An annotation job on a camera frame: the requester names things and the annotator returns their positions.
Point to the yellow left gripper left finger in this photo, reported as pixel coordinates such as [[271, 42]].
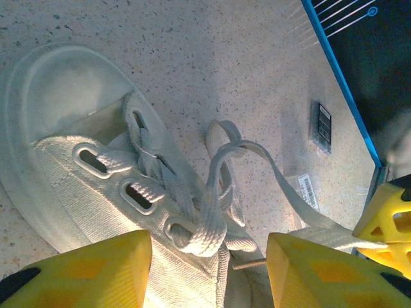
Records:
[[80, 276]]

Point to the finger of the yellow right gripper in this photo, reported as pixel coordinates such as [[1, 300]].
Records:
[[398, 260], [391, 218]]

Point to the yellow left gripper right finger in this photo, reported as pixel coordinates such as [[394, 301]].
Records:
[[321, 279]]

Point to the white canvas shoe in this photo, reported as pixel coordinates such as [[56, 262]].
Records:
[[80, 179]]

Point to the white shoelace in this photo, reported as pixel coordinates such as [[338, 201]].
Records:
[[212, 231]]

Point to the clear plastic box with label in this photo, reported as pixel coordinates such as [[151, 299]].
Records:
[[306, 191]]

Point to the small black packet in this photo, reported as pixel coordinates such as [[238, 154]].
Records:
[[321, 128]]

